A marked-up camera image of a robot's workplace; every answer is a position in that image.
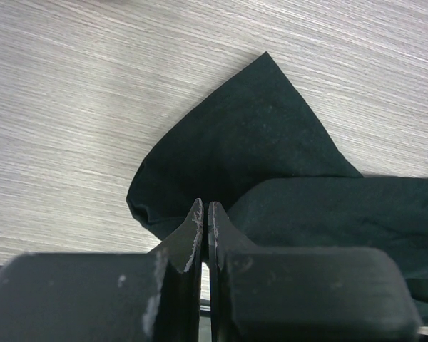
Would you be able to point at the black t shirt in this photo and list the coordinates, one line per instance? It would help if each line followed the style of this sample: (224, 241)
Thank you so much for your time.
(255, 146)

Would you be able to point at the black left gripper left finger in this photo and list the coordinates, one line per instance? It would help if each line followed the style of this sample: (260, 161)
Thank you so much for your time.
(153, 296)

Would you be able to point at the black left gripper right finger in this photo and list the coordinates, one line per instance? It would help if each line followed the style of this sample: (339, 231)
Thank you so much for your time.
(303, 294)

